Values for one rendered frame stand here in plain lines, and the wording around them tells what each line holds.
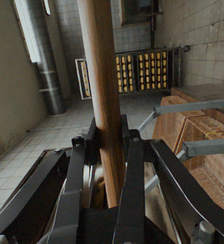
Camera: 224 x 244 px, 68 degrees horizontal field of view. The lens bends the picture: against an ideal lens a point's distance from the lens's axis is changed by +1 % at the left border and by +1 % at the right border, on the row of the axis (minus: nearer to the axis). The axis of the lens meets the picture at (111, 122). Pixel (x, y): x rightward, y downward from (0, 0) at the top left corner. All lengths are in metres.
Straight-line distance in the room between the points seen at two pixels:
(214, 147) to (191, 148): 0.08
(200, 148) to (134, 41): 4.68
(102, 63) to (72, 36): 5.12
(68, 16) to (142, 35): 2.06
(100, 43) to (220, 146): 0.61
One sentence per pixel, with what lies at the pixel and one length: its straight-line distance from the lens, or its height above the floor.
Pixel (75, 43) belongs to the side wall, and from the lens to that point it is 5.26.
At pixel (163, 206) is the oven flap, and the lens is 1.22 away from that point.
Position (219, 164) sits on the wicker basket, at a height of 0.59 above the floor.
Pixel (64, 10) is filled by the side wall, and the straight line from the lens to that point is 5.41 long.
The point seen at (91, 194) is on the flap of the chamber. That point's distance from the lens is 1.13.
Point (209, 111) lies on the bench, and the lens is 1.29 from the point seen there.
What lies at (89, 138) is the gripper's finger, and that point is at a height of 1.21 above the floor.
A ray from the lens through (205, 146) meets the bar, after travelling 0.68.
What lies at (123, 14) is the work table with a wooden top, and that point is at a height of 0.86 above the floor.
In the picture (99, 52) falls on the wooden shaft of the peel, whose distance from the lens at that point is 0.17.
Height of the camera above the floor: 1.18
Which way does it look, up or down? 3 degrees up
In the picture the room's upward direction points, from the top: 96 degrees counter-clockwise
